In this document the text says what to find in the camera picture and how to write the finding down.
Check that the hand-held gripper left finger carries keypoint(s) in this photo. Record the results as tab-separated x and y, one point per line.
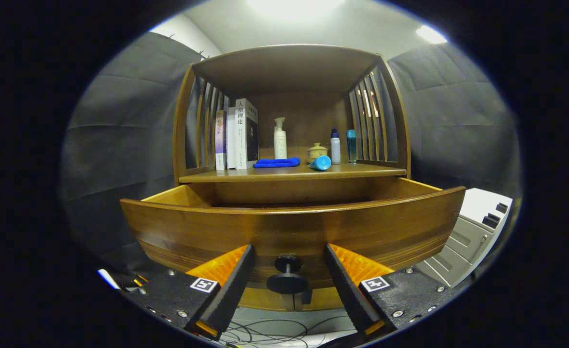
234	285

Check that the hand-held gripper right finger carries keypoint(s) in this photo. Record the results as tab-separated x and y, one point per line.
346	290

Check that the wooden drawer with black knob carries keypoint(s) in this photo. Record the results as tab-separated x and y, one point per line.
289	232

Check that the blue and white cosmetic tube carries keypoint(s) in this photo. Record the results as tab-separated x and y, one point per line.
320	163

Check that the wooden cabinet door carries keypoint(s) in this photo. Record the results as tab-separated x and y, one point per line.
328	298
265	299

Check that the wooden countertop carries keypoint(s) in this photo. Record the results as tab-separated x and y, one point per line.
362	170

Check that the wooden cabinet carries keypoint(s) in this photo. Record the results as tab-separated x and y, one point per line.
284	67

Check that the orange and black tool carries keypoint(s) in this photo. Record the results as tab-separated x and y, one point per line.
139	279

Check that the blue folded cloth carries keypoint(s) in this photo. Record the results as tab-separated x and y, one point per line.
277	163

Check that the yellow lidded teacup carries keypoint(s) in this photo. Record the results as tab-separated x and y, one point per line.
317	151

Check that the clear blue bottle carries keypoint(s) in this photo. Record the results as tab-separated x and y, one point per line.
351	147

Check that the white bottle with blue cap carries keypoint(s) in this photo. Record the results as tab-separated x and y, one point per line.
335	147

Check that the thin white book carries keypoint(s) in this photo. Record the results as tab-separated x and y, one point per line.
231	140

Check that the purple book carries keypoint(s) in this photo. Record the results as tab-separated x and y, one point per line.
220	140

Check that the white pump bottle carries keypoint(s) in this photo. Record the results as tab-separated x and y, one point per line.
280	145

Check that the large white book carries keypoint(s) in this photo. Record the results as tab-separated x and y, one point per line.
242	135

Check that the white and grey appliance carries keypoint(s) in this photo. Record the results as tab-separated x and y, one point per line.
477	208

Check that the small ceiling light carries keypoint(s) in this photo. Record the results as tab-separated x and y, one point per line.
430	34

